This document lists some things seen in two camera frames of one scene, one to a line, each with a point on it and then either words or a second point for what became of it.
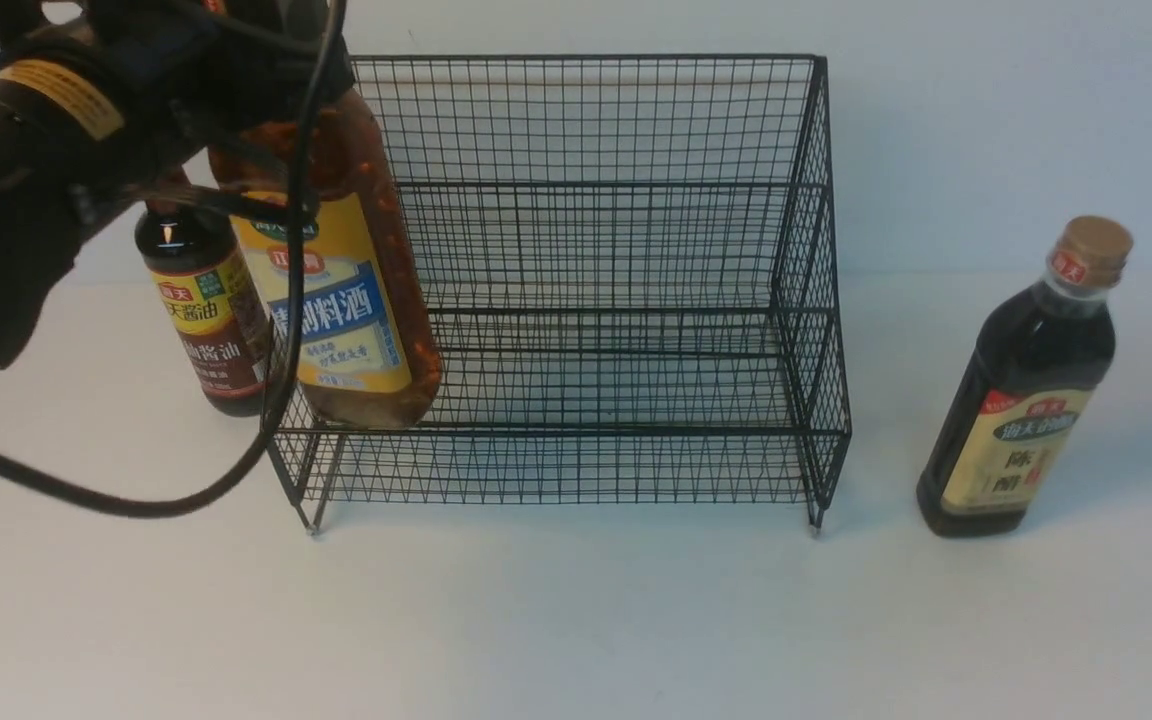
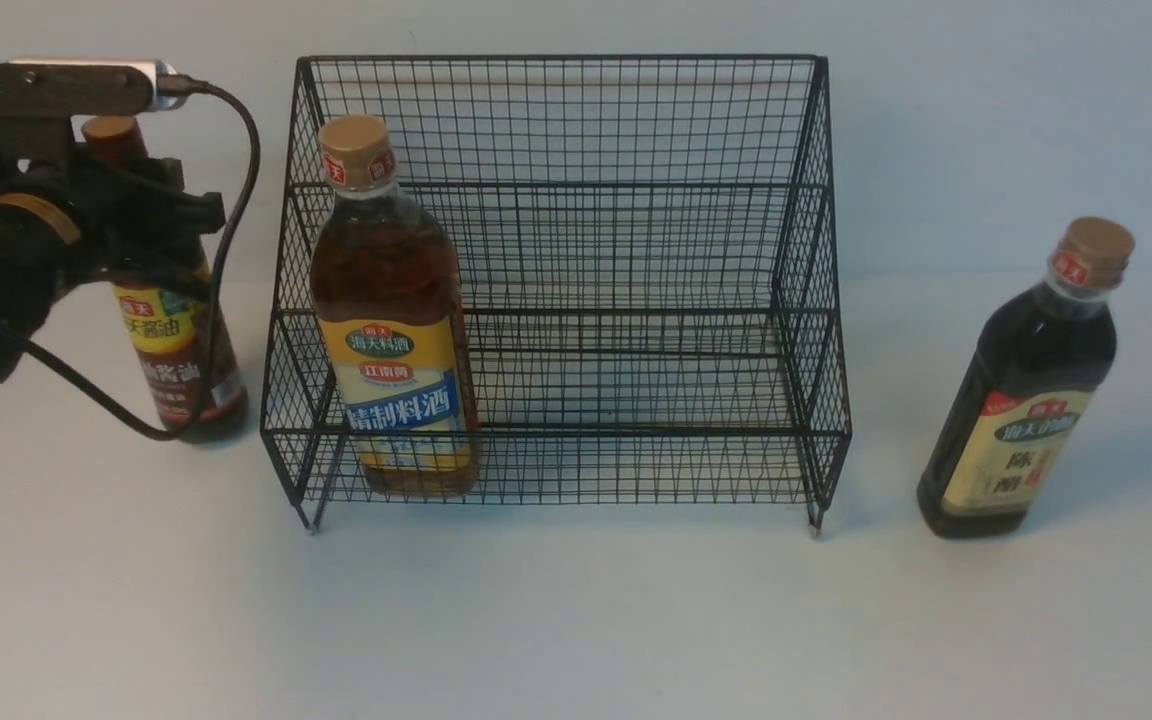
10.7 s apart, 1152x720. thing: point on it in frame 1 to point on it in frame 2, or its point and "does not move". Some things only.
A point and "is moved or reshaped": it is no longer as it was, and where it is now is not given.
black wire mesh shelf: (638, 283) does not move
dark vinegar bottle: (1028, 389) does not move
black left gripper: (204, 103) to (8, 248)
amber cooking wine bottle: (370, 354) to (386, 282)
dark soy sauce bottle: (198, 266) is moved or reshaped
